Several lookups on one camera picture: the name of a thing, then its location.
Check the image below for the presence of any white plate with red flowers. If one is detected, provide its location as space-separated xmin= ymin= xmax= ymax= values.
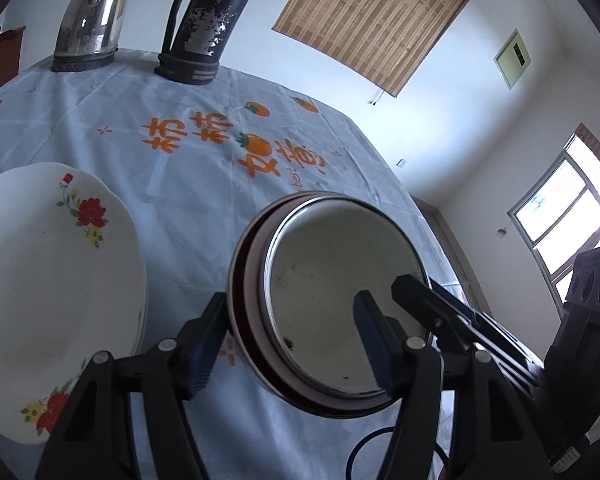
xmin=0 ymin=162 xmax=149 ymax=447

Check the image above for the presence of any window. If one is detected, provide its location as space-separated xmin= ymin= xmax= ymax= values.
xmin=507 ymin=135 xmax=600 ymax=307

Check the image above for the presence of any brown wooden sideboard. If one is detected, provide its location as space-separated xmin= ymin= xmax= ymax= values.
xmin=0 ymin=26 xmax=27 ymax=104

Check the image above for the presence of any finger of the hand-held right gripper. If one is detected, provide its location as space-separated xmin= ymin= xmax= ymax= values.
xmin=391 ymin=274 xmax=476 ymax=353
xmin=427 ymin=280 xmax=546 ymax=396

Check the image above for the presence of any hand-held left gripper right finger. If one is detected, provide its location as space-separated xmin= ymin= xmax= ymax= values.
xmin=352 ymin=290 xmax=553 ymax=480

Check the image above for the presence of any white tablecloth with orange print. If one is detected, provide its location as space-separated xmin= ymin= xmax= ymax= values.
xmin=0 ymin=48 xmax=462 ymax=480

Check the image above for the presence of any wall electrical panel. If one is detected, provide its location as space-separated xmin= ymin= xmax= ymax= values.
xmin=493 ymin=28 xmax=534 ymax=90

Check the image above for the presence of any white plate with pink floral rim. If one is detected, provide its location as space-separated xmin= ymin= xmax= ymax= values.
xmin=55 ymin=260 xmax=149 ymax=401

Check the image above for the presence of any stainless steel bowl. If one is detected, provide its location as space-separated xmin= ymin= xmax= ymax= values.
xmin=227 ymin=192 xmax=434 ymax=417

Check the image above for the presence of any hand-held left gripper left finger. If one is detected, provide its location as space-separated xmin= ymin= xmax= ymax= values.
xmin=35 ymin=292 xmax=227 ymax=480

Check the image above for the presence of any worn black thermos flask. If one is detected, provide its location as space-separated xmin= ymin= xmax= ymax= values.
xmin=154 ymin=0 xmax=271 ymax=86

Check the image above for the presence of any black cable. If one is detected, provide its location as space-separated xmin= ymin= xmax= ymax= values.
xmin=346 ymin=426 xmax=452 ymax=480

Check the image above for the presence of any stainless steel electric kettle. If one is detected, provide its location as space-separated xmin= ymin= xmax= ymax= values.
xmin=50 ymin=0 xmax=133 ymax=74

